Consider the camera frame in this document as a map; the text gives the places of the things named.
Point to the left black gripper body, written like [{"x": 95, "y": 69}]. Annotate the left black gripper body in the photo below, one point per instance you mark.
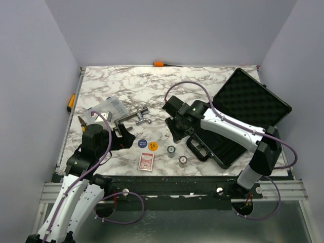
[{"x": 102, "y": 149}]

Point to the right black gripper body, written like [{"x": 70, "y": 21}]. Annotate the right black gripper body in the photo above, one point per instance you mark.
[{"x": 179, "y": 120}]

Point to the blue poker chip stack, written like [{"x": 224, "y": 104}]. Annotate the blue poker chip stack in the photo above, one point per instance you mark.
[{"x": 171, "y": 151}]

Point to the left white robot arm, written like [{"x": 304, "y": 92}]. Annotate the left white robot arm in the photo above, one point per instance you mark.
[{"x": 81, "y": 188}]

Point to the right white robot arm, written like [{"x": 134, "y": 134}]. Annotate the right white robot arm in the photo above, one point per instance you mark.
[{"x": 262, "y": 143}]

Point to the black poker set case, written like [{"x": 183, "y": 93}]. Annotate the black poker set case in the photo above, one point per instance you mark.
[{"x": 237, "y": 92}]

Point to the blue small blind button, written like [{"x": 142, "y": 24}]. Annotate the blue small blind button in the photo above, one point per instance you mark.
[{"x": 142, "y": 143}]

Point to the orange big blind button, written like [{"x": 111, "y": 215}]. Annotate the orange big blind button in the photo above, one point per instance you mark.
[{"x": 152, "y": 146}]

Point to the red playing card deck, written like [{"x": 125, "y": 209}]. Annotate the red playing card deck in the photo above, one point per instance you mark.
[{"x": 146, "y": 161}]

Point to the chrome faucet tap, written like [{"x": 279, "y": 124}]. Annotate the chrome faucet tap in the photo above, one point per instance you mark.
[{"x": 142, "y": 120}]

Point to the clear plastic parts box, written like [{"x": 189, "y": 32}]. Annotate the clear plastic parts box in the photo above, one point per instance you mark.
[{"x": 111, "y": 109}]

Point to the grey metal clamp bar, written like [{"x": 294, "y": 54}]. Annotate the grey metal clamp bar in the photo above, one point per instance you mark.
[{"x": 144, "y": 110}]

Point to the orange tool at left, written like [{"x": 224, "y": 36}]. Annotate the orange tool at left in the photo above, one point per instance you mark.
[{"x": 70, "y": 103}]

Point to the orange screwdriver at back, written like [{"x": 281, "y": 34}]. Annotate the orange screwdriver at back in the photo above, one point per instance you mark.
[{"x": 162, "y": 64}]

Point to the yellow handled pliers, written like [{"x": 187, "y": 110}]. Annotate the yellow handled pliers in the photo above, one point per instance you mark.
[{"x": 82, "y": 123}]

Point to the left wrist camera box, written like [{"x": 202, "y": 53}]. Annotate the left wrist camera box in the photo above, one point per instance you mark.
[{"x": 102, "y": 117}]

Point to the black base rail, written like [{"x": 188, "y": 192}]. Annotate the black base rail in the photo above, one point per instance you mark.
[{"x": 158, "y": 193}]

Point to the aluminium extrusion rail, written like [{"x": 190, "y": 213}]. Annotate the aluminium extrusion rail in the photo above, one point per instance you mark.
[{"x": 289, "y": 191}]

